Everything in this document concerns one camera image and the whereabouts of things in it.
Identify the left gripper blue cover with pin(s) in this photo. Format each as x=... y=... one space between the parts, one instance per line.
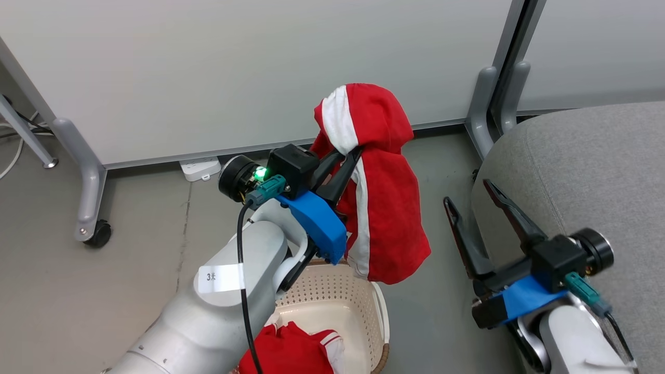
x=317 y=223

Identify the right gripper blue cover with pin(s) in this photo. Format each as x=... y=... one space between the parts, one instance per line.
x=556 y=259

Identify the red garment wide white stripe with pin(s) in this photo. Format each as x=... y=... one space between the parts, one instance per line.
x=384 y=197

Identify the red garment white trim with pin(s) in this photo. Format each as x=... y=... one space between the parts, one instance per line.
x=291 y=350

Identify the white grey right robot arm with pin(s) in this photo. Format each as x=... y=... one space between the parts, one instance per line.
x=571 y=337

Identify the grey fabric sofa seat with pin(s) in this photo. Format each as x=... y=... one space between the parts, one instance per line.
x=597 y=171

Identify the cream perforated laundry basket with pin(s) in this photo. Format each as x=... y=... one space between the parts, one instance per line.
x=343 y=306

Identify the white power strip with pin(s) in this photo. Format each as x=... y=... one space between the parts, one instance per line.
x=200 y=168

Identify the large white partition panel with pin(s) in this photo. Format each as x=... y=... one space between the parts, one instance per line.
x=234 y=67

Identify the narrow white partition panel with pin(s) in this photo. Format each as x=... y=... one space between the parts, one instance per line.
x=597 y=47

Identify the grey partition foot with caster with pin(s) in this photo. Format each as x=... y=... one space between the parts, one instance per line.
x=91 y=182

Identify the grey metal table leg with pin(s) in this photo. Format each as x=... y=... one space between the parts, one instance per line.
x=23 y=132

